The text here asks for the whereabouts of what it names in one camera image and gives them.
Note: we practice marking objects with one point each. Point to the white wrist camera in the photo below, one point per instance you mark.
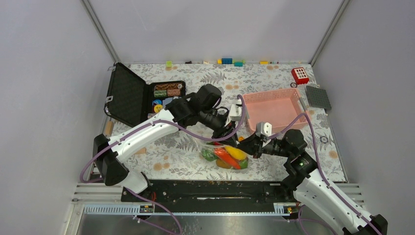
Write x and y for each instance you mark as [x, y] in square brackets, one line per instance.
[263, 129]
[235, 112]

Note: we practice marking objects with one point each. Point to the brown kiwi toy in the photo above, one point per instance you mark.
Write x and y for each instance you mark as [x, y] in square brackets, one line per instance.
[222, 164]

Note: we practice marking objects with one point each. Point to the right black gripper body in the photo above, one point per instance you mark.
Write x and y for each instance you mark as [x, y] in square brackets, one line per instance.
[273, 147]

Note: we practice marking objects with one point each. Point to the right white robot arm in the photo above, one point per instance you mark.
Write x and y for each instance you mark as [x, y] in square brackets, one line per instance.
[308, 185]

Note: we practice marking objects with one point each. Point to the black open case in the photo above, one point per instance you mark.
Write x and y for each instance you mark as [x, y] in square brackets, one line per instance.
[131, 100]

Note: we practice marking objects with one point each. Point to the wooden block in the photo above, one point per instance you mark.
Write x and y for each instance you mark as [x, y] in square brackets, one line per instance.
[108, 129]

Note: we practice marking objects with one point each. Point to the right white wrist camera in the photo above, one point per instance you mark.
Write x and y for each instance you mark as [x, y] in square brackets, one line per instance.
[263, 129]

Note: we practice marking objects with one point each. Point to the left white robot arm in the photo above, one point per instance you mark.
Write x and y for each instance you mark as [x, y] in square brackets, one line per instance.
[194, 114]

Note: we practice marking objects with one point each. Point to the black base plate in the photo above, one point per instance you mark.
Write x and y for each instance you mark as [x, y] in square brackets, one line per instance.
[219, 196]

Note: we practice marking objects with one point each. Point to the blue brick at wall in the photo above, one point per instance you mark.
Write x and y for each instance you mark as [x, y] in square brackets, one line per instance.
[226, 61]

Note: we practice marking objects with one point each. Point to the yellow pepper toy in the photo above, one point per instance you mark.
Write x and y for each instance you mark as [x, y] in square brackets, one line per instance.
[236, 153]

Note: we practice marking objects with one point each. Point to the orange carrot toy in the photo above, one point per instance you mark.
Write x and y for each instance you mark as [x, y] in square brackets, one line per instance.
[225, 156]

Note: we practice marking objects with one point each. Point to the red grid block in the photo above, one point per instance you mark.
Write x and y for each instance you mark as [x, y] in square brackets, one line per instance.
[300, 76]

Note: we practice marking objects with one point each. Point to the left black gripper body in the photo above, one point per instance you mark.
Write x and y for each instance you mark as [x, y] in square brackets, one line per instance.
[220, 131]

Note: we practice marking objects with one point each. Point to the clear zip top bag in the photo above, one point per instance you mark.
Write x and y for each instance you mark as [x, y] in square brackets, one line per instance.
[213, 145]

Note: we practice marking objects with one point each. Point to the dark grey baseplate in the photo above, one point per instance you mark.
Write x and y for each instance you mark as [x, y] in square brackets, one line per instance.
[317, 98]

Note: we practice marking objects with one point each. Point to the pink plastic basket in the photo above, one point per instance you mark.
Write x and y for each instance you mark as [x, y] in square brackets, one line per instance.
[278, 107]

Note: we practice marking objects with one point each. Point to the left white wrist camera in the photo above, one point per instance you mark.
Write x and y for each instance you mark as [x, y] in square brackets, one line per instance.
[235, 112]

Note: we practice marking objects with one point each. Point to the green teal brick at wall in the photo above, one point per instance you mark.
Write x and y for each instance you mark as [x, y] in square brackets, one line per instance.
[238, 63]

